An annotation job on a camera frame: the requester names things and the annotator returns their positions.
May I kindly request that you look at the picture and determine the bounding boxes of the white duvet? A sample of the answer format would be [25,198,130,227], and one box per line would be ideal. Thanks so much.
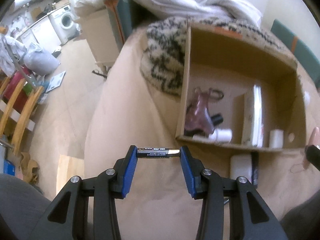
[75,0,263,27]

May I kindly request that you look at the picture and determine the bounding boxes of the cardboard box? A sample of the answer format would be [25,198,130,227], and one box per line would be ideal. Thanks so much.
[176,23,306,151]

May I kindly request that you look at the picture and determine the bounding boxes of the black white patterned fleece blanket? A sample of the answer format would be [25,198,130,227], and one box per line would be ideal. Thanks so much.
[140,16,291,97]

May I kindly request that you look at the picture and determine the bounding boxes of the black flashlight with strap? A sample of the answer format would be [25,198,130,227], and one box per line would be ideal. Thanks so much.
[211,114,223,126]

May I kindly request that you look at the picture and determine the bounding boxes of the translucent pink glasses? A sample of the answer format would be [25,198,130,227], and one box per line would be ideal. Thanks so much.
[184,87,224,137]

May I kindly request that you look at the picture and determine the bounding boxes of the grey plastic bag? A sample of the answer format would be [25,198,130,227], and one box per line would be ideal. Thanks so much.
[23,42,60,76]

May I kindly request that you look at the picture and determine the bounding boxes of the black rectangular lighter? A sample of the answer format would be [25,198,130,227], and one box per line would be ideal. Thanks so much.
[251,152,259,189]

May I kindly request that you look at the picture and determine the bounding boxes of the small white tube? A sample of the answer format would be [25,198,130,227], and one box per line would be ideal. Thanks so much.
[193,128,233,144]

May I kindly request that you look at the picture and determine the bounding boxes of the white earbuds case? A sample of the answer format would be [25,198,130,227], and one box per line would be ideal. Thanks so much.
[229,154,253,183]

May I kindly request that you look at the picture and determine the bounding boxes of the wooden chair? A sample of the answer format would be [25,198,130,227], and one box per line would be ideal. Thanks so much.
[1,78,44,157]

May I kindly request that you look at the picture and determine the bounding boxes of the white air conditioner remote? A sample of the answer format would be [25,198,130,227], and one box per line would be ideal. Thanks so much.
[241,85,264,148]

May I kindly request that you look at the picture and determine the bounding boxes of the black gold AA battery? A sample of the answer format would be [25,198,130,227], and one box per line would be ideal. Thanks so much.
[137,148,180,158]

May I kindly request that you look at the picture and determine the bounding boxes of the white washing machine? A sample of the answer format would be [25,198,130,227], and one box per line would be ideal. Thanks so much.
[49,5,79,45]

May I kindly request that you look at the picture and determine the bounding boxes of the pink plush keychain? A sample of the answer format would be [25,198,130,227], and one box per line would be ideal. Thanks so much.
[290,127,319,173]

